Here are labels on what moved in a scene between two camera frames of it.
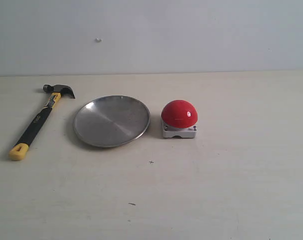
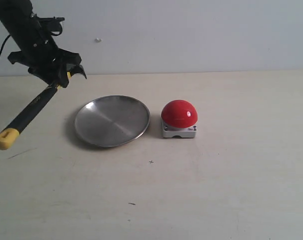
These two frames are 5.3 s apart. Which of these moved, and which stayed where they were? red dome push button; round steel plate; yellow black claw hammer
Moved: yellow black claw hammer
Stayed: red dome push button; round steel plate
